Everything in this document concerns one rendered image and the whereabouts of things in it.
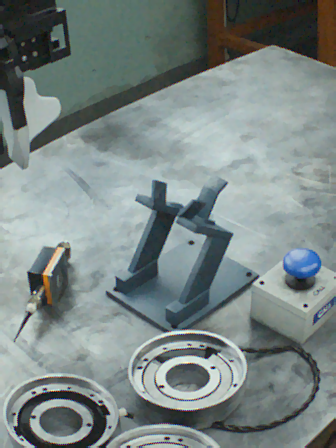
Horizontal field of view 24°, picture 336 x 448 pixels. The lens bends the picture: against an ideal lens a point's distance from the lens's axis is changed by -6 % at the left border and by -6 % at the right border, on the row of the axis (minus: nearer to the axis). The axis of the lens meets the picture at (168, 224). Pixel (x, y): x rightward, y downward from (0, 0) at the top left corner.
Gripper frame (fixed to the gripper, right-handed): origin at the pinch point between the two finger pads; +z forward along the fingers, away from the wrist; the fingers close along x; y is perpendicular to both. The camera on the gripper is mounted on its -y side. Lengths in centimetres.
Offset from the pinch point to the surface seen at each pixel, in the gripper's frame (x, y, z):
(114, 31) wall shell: 153, 121, 58
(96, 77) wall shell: 153, 111, 73
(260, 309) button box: -19.3, 14.1, 17.3
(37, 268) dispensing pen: -1.6, 0.2, 13.2
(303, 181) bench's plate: -4.5, 37.8, 19.5
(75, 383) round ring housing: -16.8, -6.5, 14.7
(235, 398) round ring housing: -27.5, 2.8, 15.9
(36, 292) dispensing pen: -3.1, -1.4, 14.7
